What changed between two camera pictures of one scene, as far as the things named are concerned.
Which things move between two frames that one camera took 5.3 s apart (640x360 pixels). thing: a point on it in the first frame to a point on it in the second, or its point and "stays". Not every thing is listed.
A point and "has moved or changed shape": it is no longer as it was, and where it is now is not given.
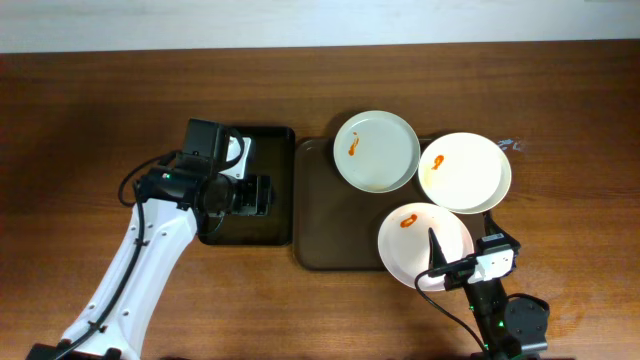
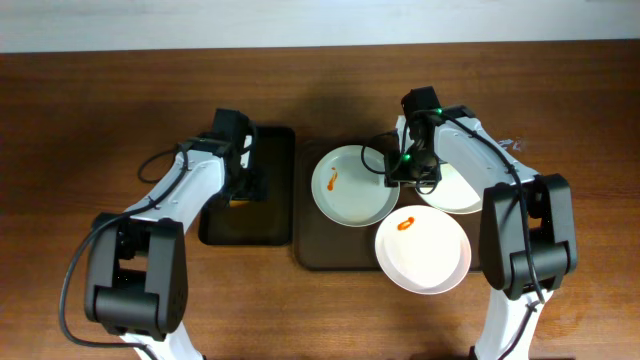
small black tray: x=273 y=154 stays
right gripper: x=455 y=268 to x=400 y=178
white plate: x=403 y=242 stays
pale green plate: x=376 y=151 has moved or changed shape
